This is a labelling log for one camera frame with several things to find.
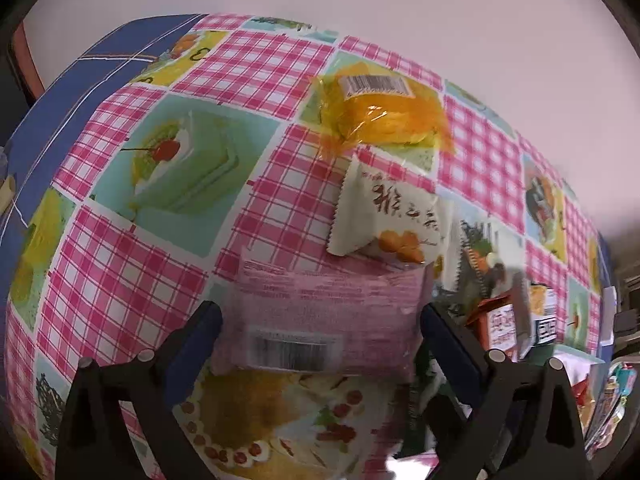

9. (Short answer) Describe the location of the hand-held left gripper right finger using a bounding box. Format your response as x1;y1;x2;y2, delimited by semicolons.
419;302;594;480

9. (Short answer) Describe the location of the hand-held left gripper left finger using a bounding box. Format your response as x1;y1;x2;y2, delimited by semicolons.
57;300;224;480

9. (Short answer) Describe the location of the white box with teal rim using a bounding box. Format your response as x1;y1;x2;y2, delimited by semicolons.
550;344;621;461

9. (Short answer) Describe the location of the pink snack packet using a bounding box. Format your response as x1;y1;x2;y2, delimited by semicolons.
210;245;436;378

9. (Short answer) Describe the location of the brown-red milk biscuit packet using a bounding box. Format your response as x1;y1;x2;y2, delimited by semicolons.
465;295;531;356

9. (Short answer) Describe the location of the dark green biscuit packet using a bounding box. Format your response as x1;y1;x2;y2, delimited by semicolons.
395;340;476;461

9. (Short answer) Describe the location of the green and white biscuit packet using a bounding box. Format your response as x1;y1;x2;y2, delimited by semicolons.
527;285;558;346

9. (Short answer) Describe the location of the pink checkered printed tablecloth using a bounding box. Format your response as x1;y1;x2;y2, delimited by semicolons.
0;12;621;480

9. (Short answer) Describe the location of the white fruit-print snack packet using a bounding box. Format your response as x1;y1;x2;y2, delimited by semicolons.
326;152;456;266

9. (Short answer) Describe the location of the teal colourful snack packet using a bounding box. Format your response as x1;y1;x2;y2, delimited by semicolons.
592;362;628;456

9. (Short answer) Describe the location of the clear-wrapped yellow cake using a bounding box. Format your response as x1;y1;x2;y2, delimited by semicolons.
311;60;457;161

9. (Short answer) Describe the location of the brown furniture edge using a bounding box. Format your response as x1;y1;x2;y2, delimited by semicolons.
12;25;47;102

